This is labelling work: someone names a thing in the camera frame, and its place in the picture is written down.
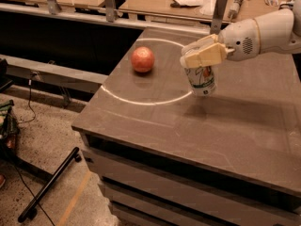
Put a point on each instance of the grey metal bracket right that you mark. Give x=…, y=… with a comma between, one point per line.
x=219, y=10

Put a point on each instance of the grey drawer cabinet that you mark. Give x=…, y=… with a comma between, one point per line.
x=148, y=189

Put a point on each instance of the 7up soda can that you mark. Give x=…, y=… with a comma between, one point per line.
x=201, y=80

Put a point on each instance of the black metal bar on floor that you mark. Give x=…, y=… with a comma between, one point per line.
x=50, y=178

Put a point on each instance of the green and dark floor items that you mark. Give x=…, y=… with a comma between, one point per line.
x=9, y=131

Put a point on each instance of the grey metal bracket middle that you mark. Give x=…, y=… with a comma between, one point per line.
x=110, y=10

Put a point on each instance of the black round container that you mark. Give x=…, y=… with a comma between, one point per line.
x=286, y=5

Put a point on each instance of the red apple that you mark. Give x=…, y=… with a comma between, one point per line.
x=142, y=59

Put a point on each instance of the grey handheld tool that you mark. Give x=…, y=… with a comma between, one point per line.
x=234, y=9

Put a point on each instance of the grey metal bracket left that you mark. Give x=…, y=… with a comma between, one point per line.
x=53, y=6

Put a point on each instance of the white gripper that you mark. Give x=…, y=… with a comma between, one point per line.
x=240, y=40

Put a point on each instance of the grey metal bracket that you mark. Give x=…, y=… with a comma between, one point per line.
x=110, y=10
x=219, y=10
x=53, y=6

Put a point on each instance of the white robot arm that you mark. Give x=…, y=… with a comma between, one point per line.
x=277, y=32

